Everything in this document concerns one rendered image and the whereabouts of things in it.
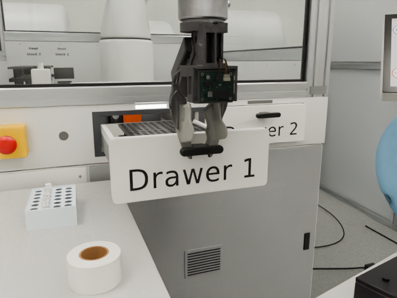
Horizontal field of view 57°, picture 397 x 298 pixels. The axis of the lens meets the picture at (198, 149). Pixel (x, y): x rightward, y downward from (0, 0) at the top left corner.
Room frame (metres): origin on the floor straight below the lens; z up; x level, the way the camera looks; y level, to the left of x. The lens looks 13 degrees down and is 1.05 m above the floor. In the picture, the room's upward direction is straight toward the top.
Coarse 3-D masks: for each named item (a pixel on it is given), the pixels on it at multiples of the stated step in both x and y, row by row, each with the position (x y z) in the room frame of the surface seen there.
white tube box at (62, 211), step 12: (36, 192) 0.69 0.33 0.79; (60, 192) 0.69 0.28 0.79; (72, 192) 0.69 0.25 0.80; (36, 204) 0.63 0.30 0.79; (60, 204) 0.62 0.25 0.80; (72, 204) 0.62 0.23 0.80; (36, 216) 0.59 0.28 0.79; (48, 216) 0.60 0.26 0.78; (60, 216) 0.60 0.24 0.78; (72, 216) 0.61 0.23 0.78; (36, 228) 0.59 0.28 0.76; (48, 228) 0.60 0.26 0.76
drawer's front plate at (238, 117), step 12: (228, 108) 0.99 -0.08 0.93; (240, 108) 1.00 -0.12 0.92; (252, 108) 1.01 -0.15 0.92; (264, 108) 1.02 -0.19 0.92; (276, 108) 1.04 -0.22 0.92; (288, 108) 1.05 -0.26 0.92; (300, 108) 1.07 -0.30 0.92; (228, 120) 0.99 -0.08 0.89; (240, 120) 1.00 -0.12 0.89; (252, 120) 1.01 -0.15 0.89; (264, 120) 1.02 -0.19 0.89; (276, 120) 1.04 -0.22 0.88; (288, 120) 1.05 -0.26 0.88; (300, 120) 1.07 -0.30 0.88; (276, 132) 1.04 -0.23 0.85; (288, 132) 1.05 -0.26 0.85; (300, 132) 1.07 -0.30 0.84
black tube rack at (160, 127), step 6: (120, 126) 0.85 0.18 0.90; (126, 126) 0.85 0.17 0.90; (132, 126) 0.85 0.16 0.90; (138, 126) 0.85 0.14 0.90; (144, 126) 0.85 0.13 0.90; (150, 126) 0.85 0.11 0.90; (156, 126) 0.86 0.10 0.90; (162, 126) 0.85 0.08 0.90; (168, 126) 0.85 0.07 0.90; (198, 126) 0.85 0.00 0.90; (126, 132) 0.77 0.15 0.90; (132, 132) 0.77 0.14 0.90; (138, 132) 0.77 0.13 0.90; (144, 132) 0.77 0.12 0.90; (150, 132) 0.77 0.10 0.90; (156, 132) 0.77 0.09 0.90; (162, 132) 0.77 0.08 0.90; (168, 132) 0.77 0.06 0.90; (174, 132) 0.77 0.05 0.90
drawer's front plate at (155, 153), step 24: (120, 144) 0.57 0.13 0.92; (144, 144) 0.58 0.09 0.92; (168, 144) 0.60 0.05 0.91; (240, 144) 0.64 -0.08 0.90; (264, 144) 0.66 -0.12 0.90; (120, 168) 0.57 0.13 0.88; (144, 168) 0.58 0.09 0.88; (168, 168) 0.60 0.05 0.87; (192, 168) 0.61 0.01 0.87; (240, 168) 0.64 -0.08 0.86; (264, 168) 0.66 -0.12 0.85; (120, 192) 0.57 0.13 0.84; (144, 192) 0.58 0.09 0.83; (168, 192) 0.60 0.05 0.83; (192, 192) 0.61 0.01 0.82
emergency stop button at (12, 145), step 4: (4, 136) 0.75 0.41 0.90; (8, 136) 0.76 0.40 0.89; (0, 140) 0.75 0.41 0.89; (4, 140) 0.75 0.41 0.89; (8, 140) 0.75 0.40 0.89; (12, 140) 0.76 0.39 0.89; (0, 144) 0.75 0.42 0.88; (4, 144) 0.75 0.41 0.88; (8, 144) 0.75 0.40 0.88; (12, 144) 0.76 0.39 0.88; (16, 144) 0.76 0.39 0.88; (0, 148) 0.75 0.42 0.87; (4, 148) 0.75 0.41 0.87; (8, 148) 0.75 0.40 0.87; (12, 148) 0.76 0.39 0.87; (0, 152) 0.75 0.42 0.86; (4, 152) 0.75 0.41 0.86; (8, 152) 0.75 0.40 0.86; (12, 152) 0.76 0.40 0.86
